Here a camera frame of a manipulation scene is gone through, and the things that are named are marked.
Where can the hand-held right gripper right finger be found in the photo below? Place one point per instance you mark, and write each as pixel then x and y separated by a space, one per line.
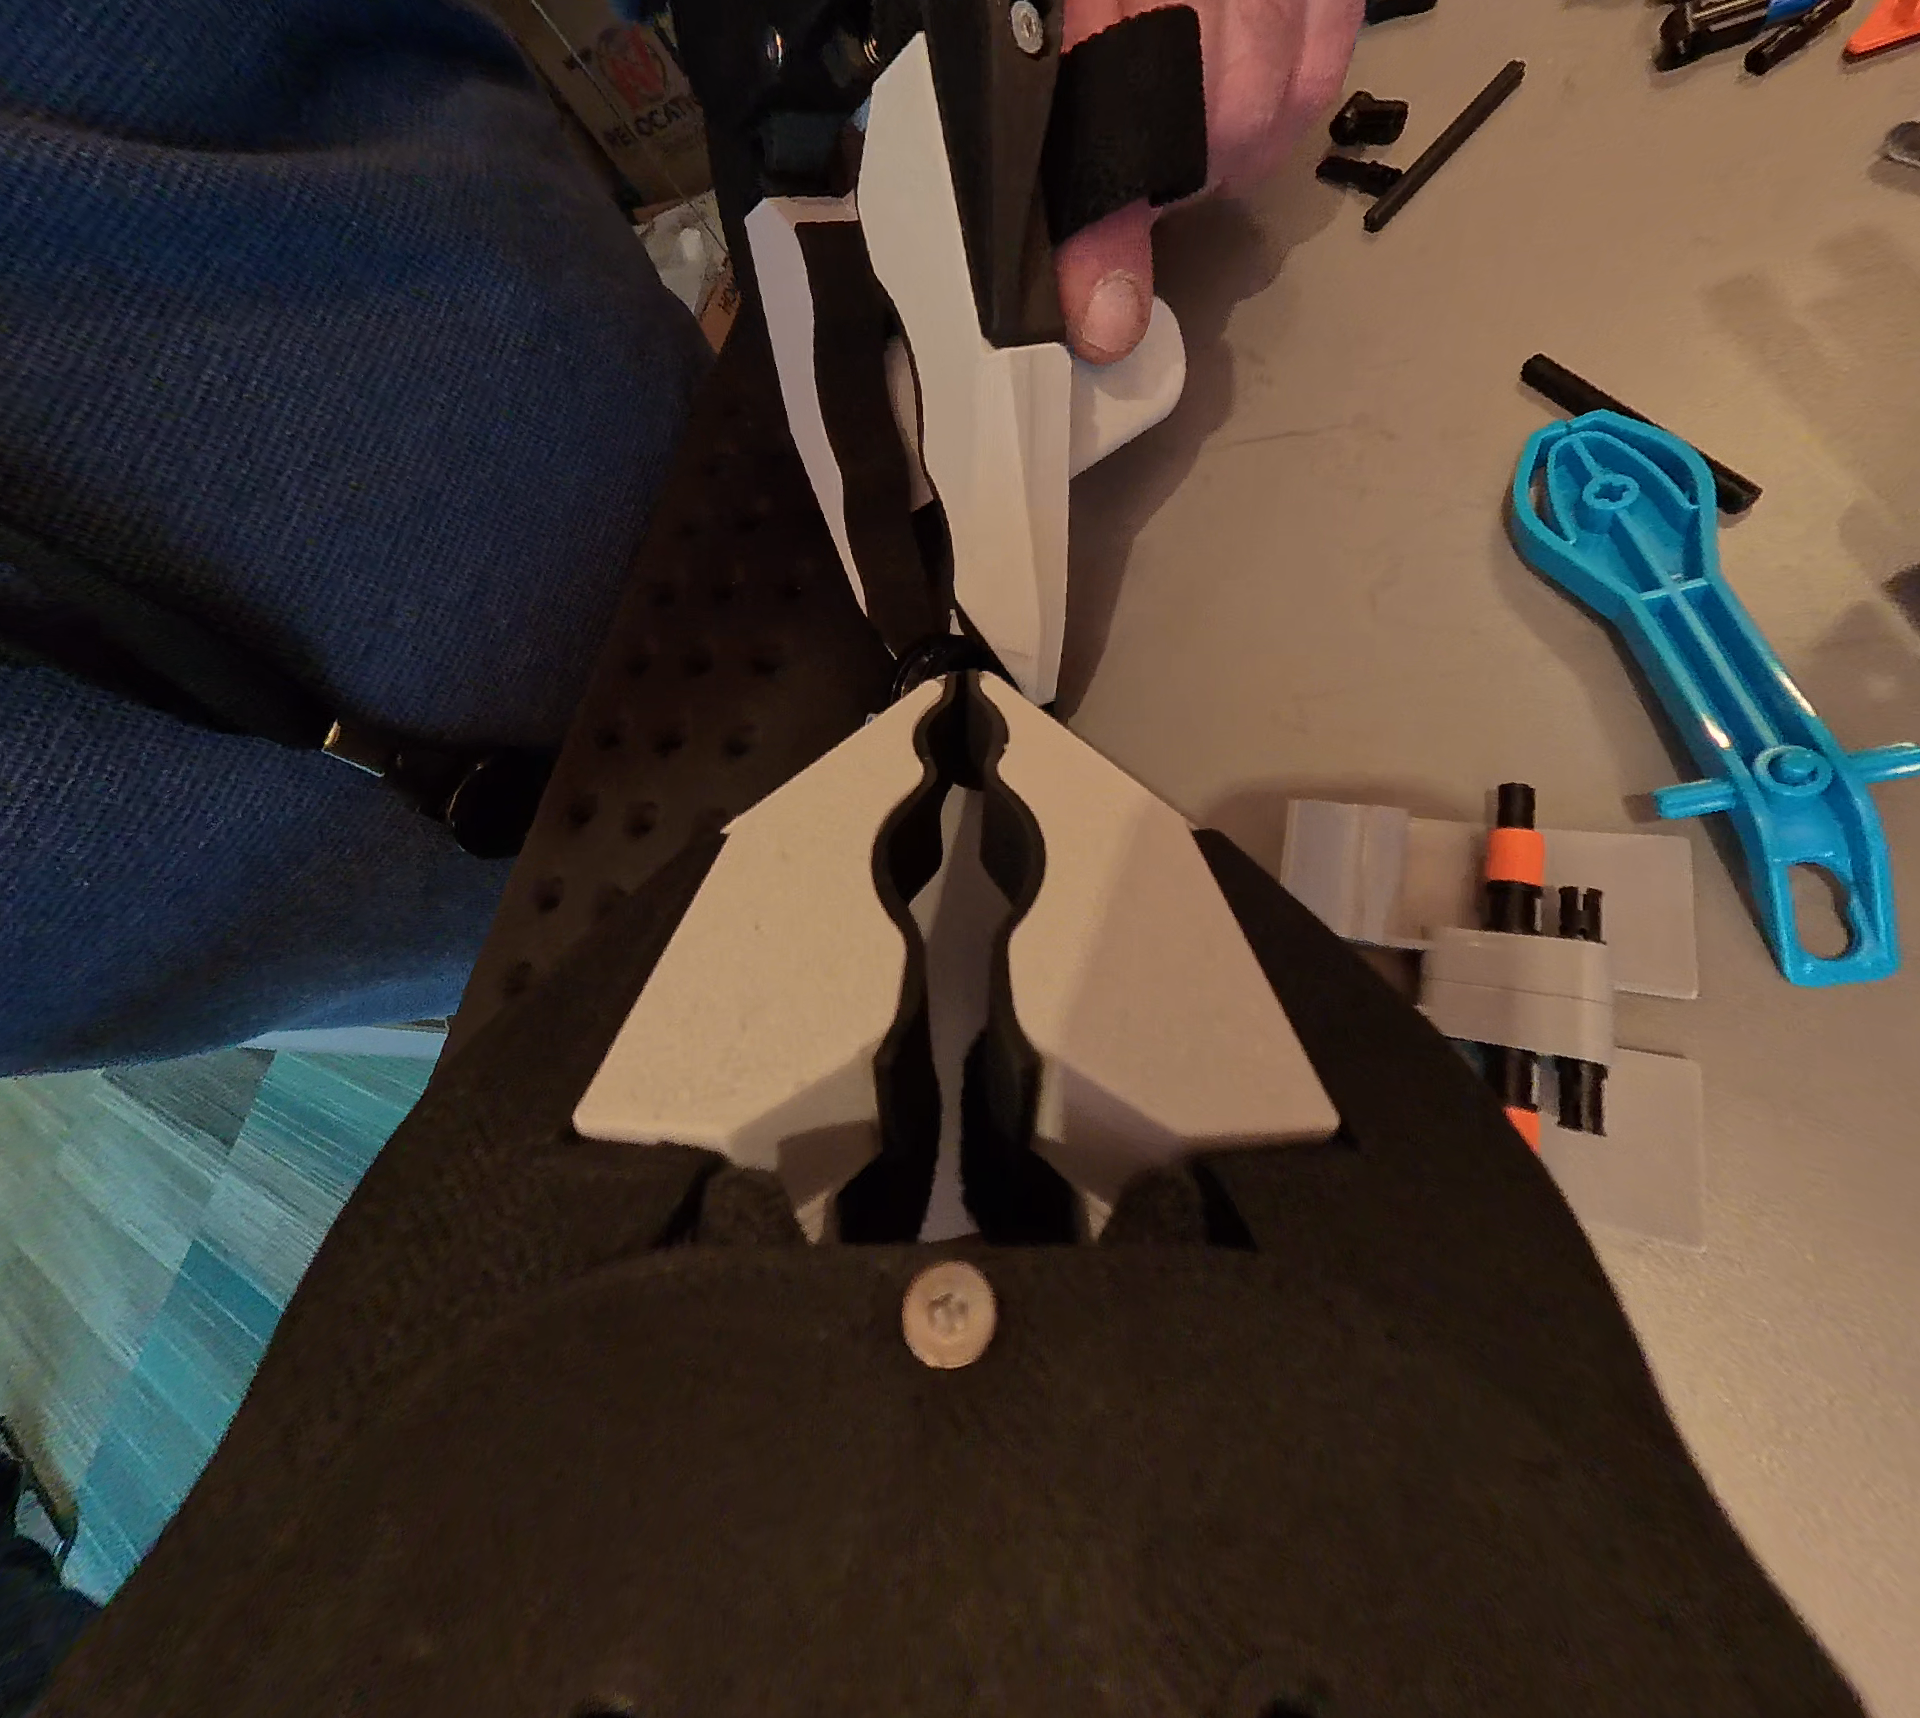
pixel 1171 999

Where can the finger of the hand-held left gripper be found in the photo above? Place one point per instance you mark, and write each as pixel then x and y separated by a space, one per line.
pixel 1004 489
pixel 773 279

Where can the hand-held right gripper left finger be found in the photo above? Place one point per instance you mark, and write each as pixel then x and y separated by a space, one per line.
pixel 735 999

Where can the black toy wheel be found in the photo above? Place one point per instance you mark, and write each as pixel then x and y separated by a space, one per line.
pixel 938 657

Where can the black elbow connector blue pin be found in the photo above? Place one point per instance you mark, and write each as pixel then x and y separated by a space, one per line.
pixel 1710 23

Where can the cardboard box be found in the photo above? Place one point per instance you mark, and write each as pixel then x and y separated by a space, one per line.
pixel 630 83

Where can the black perforated panel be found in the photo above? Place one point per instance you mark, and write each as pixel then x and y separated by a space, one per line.
pixel 674 699

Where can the white block with orange pins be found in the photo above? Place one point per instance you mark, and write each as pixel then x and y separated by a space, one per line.
pixel 1515 982

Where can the black sleeve connector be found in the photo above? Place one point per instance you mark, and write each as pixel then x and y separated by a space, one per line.
pixel 1370 117

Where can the long black axle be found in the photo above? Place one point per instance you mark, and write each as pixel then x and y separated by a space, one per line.
pixel 1443 147

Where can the short black cross axle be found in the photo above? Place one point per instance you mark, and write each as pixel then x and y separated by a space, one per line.
pixel 1561 382

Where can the blue plastic tool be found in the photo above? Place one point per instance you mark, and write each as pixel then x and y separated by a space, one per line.
pixel 1710 668

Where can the black friction pin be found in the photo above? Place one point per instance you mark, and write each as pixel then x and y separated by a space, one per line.
pixel 1796 38

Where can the orange angled panel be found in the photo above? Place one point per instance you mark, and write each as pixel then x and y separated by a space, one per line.
pixel 1893 17

